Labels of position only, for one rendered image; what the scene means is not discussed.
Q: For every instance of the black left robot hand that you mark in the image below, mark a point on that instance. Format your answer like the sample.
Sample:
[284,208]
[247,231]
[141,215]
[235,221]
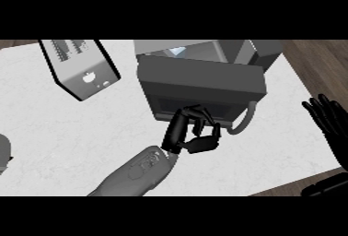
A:
[177,130]

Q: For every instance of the silver toaster with black edge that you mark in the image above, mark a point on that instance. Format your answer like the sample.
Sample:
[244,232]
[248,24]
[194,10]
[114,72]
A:
[83,66]

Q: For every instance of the grey microwave body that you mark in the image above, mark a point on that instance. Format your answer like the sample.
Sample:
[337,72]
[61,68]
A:
[204,50]

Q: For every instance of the grey rounded appliance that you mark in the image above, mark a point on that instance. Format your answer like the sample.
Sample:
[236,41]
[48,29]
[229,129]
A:
[3,153]

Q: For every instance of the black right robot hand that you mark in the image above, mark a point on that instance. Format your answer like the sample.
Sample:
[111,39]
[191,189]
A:
[334,123]

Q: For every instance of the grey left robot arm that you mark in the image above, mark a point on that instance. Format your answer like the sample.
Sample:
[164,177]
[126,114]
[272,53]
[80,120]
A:
[136,172]

